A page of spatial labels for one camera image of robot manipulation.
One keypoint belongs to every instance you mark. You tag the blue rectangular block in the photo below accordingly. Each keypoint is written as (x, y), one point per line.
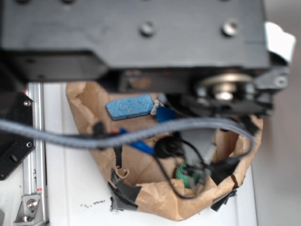
(165, 114)

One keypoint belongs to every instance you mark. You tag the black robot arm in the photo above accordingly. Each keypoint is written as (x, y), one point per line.
(209, 57)

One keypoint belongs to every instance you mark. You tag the crumpled white paper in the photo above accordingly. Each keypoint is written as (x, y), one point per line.
(156, 105)

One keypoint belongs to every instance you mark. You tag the light blue sponge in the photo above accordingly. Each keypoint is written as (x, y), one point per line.
(130, 107)

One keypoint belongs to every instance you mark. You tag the brown paper bag tray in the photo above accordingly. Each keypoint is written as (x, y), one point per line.
(137, 173)

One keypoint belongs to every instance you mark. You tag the green foam ball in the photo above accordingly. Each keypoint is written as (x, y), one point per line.
(185, 173)

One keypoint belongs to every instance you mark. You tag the white tray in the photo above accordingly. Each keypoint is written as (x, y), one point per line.
(79, 196)

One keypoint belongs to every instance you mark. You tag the aluminium extrusion rail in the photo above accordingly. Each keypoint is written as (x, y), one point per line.
(34, 166)

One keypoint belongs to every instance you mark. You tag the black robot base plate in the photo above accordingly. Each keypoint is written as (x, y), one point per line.
(14, 148)

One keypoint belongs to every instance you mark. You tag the metal corner bracket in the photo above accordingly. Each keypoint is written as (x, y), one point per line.
(30, 212)

